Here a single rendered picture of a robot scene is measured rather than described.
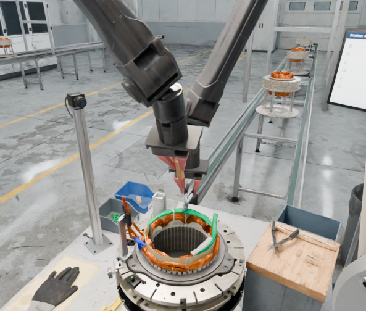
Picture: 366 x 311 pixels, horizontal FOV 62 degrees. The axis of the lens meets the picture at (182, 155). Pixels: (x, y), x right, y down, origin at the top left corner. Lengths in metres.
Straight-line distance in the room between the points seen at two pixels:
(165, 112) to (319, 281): 0.54
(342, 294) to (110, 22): 0.40
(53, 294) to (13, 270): 1.40
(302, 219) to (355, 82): 0.74
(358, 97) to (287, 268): 0.95
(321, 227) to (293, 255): 0.22
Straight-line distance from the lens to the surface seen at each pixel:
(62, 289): 1.18
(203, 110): 0.75
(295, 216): 1.07
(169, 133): 0.55
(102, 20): 0.45
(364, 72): 1.56
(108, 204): 1.46
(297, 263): 0.85
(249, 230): 1.38
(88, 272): 1.23
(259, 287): 0.87
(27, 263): 2.56
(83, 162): 1.10
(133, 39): 0.46
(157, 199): 0.82
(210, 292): 0.71
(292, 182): 1.83
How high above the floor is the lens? 1.64
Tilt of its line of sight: 26 degrees down
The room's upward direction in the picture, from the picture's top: straight up
